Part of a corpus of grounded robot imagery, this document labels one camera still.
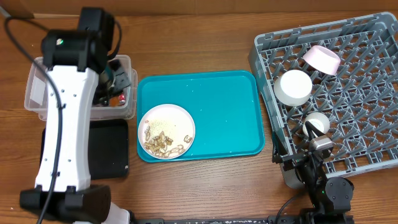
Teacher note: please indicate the white bowl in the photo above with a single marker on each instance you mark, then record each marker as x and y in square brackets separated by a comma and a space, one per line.
[293, 88]

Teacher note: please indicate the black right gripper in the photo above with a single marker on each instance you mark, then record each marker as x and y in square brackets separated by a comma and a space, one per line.
[293, 160]

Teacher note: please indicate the black tray bin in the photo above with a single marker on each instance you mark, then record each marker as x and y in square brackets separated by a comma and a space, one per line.
[108, 149]

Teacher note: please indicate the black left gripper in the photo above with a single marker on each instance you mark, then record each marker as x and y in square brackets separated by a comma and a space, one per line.
[102, 98]

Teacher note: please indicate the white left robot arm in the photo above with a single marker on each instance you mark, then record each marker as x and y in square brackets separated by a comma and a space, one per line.
[81, 69]

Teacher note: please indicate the orange carrot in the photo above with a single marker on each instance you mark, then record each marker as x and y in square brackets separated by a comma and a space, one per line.
[114, 101]

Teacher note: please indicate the red snack wrapper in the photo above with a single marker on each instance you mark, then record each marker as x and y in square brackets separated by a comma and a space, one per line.
[122, 100]

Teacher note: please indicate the white plate with food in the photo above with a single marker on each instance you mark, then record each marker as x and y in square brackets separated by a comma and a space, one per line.
[166, 132]

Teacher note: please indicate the white plastic cup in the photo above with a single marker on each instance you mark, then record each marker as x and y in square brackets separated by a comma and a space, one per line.
[319, 120]

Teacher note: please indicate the grey dishwasher rack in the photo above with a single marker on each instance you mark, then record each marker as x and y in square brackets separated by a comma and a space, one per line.
[360, 101]

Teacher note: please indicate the teal plastic tray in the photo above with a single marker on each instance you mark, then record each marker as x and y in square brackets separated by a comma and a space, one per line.
[224, 107]

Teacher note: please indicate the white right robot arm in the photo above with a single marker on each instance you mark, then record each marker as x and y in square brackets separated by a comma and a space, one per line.
[330, 197]

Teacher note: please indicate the clear plastic bin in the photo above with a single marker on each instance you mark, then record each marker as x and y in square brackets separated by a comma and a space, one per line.
[36, 96]

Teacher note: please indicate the pink bowl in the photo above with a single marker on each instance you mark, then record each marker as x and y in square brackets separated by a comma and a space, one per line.
[322, 59]

